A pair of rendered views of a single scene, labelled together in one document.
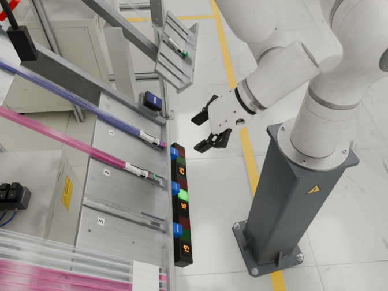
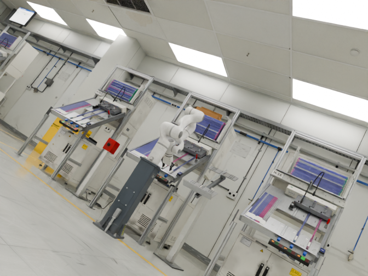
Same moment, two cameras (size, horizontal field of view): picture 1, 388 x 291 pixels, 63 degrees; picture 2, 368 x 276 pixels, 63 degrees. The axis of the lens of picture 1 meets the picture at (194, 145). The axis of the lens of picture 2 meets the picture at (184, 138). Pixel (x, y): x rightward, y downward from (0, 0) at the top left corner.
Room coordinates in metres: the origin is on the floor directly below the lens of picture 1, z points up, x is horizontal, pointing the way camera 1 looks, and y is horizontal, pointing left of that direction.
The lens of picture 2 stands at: (2.18, -2.59, 0.47)
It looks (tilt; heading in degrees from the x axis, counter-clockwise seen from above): 12 degrees up; 123
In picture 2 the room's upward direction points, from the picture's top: 32 degrees clockwise
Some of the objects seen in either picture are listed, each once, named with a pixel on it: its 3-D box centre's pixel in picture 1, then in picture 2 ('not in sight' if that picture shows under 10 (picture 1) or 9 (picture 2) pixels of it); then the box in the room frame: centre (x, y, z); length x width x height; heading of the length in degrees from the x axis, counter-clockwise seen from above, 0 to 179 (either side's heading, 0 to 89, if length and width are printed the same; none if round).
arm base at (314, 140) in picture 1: (321, 119); (156, 154); (0.56, -0.32, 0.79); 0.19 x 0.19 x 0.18
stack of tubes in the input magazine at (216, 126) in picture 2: not in sight; (203, 125); (0.30, 0.57, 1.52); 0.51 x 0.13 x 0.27; 4
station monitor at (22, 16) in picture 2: not in sight; (23, 18); (-4.45, 0.19, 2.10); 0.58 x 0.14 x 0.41; 4
